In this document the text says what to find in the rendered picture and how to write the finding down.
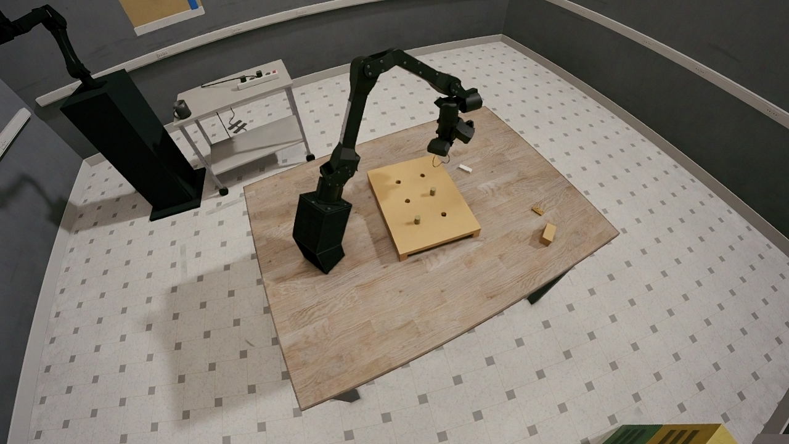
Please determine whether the tan wooden board with holes and pegs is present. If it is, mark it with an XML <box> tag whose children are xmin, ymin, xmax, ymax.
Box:
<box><xmin>367</xmin><ymin>154</ymin><xmax>481</xmax><ymax>261</ymax></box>

